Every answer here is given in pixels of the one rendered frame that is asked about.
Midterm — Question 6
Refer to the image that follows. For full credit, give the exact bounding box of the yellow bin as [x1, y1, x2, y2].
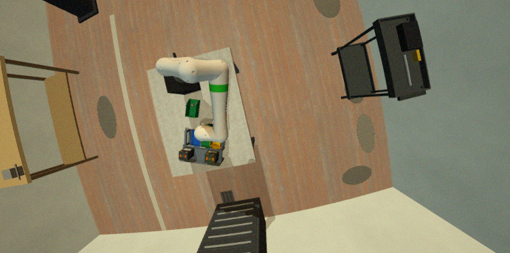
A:
[210, 141, 221, 148]

